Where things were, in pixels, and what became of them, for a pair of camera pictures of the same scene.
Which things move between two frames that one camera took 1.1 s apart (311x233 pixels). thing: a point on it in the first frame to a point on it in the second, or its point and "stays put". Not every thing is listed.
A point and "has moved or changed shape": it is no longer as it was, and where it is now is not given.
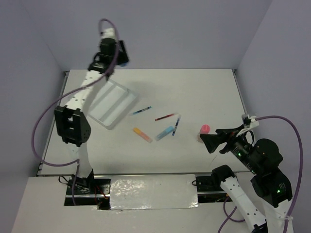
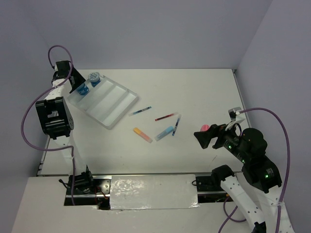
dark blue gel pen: x=176 y=125 stays put
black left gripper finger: x=123 y=57 to x=76 y=79
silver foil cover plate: x=155 y=191 stays put
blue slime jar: x=125 y=64 has moved or changed shape
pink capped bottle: x=205 y=129 stays put
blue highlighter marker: x=168 y=130 stays put
